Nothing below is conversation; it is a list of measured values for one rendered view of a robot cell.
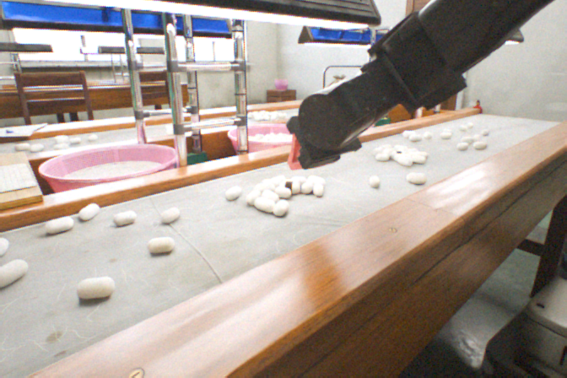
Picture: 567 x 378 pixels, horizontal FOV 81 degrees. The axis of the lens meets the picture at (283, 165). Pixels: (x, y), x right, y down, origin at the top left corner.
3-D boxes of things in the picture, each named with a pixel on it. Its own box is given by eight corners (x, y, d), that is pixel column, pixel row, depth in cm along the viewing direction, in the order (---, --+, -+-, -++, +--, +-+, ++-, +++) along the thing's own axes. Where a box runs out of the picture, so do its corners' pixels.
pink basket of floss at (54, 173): (199, 181, 85) (196, 145, 83) (146, 231, 60) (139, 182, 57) (103, 177, 89) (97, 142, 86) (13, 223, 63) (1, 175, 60)
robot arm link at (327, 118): (473, 81, 32) (424, 8, 33) (432, 117, 25) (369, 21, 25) (380, 136, 41) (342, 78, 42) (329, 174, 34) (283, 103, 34)
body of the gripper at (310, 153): (282, 124, 43) (313, 89, 38) (334, 116, 50) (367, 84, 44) (304, 168, 42) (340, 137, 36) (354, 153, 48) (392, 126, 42)
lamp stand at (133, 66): (207, 164, 99) (196, 0, 86) (139, 180, 87) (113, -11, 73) (180, 152, 113) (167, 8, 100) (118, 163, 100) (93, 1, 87)
